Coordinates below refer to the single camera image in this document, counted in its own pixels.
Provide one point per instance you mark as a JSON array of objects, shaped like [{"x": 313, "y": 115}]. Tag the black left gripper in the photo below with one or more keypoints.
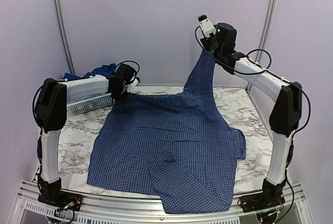
[{"x": 124, "y": 99}]

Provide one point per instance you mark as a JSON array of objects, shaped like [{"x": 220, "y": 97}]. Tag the royal blue garment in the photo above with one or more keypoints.
[{"x": 102, "y": 70}]

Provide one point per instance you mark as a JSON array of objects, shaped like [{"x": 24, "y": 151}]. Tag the aluminium corner post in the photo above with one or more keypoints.
[
  {"x": 267, "y": 23},
  {"x": 63, "y": 36}
]

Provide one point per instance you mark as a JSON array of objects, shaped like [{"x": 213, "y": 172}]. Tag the white plastic laundry basket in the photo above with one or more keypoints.
[{"x": 90, "y": 104}]

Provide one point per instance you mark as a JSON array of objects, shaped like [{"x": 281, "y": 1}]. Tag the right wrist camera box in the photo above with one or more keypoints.
[{"x": 207, "y": 28}]

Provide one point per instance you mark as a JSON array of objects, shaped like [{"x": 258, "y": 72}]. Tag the blue checked shirt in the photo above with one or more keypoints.
[{"x": 175, "y": 146}]

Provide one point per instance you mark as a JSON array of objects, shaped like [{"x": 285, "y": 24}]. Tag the right aluminium corner post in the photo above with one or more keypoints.
[{"x": 267, "y": 23}]

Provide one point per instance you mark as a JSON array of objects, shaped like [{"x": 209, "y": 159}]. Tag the aluminium front frame rail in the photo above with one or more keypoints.
[{"x": 134, "y": 208}]

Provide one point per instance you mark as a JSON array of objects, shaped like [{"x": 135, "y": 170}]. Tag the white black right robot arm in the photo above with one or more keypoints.
[{"x": 284, "y": 118}]

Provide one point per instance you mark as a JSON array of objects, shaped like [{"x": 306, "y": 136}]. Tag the left aluminium corner post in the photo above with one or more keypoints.
[{"x": 63, "y": 36}]

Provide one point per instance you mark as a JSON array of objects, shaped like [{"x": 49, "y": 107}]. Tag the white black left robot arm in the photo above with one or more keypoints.
[{"x": 49, "y": 108}]

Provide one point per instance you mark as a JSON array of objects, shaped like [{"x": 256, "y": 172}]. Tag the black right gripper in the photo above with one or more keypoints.
[{"x": 204, "y": 44}]

